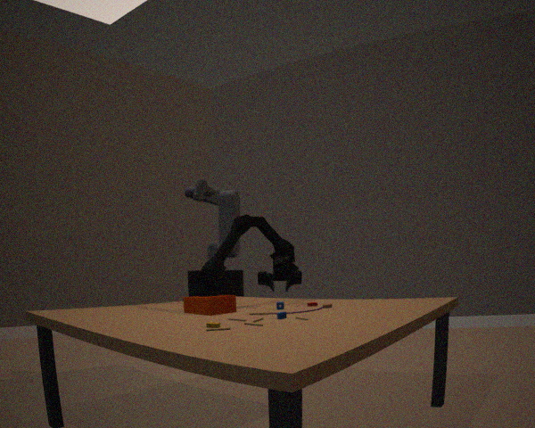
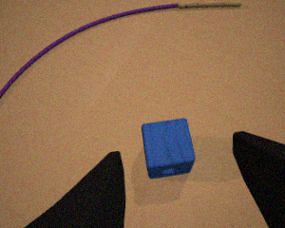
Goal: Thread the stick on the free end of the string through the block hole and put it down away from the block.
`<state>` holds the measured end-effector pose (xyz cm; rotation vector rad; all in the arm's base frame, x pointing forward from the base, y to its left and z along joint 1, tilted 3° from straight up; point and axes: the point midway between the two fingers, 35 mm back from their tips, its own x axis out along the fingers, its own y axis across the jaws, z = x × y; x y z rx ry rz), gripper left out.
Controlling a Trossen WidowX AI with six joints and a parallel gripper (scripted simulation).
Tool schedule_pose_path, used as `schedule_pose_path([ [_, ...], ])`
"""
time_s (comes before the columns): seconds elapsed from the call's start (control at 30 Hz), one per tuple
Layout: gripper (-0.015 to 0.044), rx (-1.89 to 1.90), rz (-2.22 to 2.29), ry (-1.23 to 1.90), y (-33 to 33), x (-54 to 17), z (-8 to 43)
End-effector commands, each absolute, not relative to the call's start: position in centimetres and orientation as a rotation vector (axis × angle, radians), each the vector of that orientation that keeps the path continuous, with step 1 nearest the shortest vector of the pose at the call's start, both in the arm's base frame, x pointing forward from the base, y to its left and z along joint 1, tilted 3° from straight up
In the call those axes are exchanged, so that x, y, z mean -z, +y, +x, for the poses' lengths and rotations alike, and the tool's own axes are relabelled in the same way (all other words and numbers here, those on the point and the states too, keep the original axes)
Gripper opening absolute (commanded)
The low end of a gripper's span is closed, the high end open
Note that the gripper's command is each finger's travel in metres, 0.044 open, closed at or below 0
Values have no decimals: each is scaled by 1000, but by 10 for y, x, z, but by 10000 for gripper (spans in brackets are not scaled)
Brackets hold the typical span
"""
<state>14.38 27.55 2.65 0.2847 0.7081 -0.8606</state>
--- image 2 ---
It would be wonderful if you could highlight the wooden stick with purple string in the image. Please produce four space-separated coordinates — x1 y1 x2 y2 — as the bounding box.
0 0 241 100

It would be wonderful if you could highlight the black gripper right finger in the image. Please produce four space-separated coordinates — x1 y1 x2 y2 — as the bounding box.
233 130 285 228

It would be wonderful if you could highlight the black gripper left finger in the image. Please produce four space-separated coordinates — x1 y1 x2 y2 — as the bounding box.
24 151 126 228

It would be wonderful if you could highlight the blue square block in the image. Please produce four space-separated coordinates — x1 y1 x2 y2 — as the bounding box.
142 118 196 179

